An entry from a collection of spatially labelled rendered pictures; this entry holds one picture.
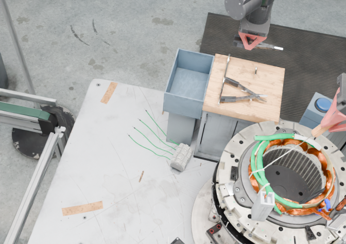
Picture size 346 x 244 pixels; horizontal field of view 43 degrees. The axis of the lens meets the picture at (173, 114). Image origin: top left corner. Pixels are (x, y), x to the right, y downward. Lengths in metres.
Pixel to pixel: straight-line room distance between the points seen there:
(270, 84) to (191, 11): 1.81
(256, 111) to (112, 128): 0.50
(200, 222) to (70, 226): 0.36
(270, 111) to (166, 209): 0.42
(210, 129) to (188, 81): 0.16
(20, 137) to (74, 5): 1.03
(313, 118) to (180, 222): 0.47
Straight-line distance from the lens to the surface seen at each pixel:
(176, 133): 1.35
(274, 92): 1.21
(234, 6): 0.96
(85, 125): 1.45
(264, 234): 0.98
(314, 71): 2.79
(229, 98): 1.13
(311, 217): 1.01
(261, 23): 1.06
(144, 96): 1.51
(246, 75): 1.23
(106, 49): 2.71
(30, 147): 2.34
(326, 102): 1.27
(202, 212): 1.29
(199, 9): 2.99
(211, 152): 1.35
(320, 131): 0.87
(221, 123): 1.21
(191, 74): 1.31
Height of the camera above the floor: 1.99
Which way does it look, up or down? 55 degrees down
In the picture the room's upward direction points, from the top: 6 degrees clockwise
